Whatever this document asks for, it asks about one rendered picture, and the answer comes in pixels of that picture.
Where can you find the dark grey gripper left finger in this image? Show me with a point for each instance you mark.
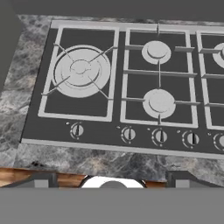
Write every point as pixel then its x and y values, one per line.
pixel 43 180

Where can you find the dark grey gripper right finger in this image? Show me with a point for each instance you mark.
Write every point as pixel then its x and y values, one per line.
pixel 179 180

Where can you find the brown wooden cupboard front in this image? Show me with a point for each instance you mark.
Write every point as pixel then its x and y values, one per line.
pixel 67 179

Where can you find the silver hob knob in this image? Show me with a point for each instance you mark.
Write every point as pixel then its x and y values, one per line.
pixel 159 136
pixel 128 134
pixel 77 130
pixel 219 141
pixel 191 138

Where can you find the white round object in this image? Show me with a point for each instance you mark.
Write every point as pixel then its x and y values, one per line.
pixel 93 182

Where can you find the black gas hob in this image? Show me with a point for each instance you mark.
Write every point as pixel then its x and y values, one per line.
pixel 116 78

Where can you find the dark grey tall cabinet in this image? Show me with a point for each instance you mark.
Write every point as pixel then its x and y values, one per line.
pixel 8 43

